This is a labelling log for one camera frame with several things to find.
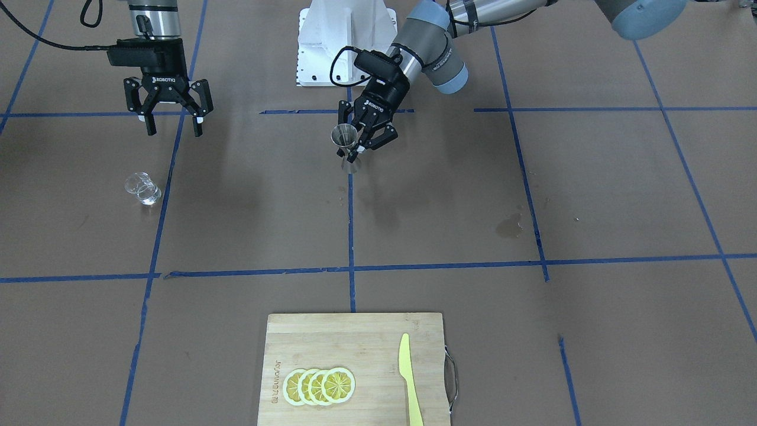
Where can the yellow plastic knife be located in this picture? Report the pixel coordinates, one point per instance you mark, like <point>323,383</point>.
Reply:
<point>406,371</point>

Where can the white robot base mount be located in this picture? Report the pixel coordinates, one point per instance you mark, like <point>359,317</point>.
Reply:
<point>325,27</point>

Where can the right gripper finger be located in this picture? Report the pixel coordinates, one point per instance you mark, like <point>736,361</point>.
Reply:
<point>202,106</point>
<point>143,108</point>

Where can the steel double jigger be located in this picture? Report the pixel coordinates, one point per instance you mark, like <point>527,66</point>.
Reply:
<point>345,136</point>

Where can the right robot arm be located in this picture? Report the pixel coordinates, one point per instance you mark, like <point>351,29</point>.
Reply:
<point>158,20</point>

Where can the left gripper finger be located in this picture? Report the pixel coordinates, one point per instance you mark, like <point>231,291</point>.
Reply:
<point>345,109</point>
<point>374,136</point>

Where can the clear glass measuring cup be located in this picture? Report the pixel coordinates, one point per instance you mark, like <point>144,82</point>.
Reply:
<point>141,186</point>

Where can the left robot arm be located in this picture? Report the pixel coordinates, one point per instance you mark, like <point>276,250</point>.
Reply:
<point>424,45</point>

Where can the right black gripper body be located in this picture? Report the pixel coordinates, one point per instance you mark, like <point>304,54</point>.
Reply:
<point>167,80</point>

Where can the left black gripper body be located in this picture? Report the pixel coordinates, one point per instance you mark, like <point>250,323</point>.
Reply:
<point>387,93</point>

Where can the bamboo cutting board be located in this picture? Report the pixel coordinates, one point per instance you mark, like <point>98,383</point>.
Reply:
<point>367,344</point>

